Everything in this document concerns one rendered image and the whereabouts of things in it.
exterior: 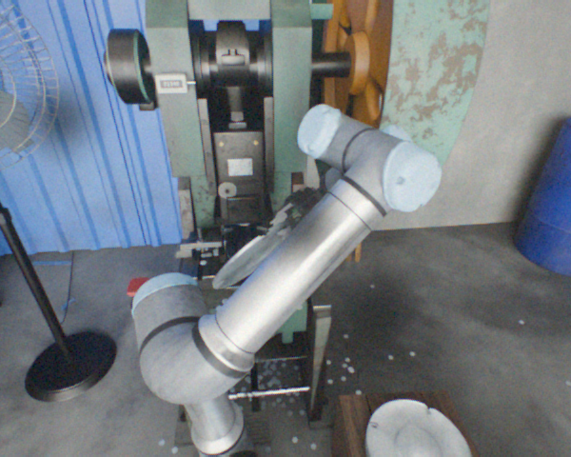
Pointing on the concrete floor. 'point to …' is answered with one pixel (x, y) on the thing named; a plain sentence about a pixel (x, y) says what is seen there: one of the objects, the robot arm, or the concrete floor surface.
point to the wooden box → (364, 404)
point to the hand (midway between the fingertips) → (281, 227)
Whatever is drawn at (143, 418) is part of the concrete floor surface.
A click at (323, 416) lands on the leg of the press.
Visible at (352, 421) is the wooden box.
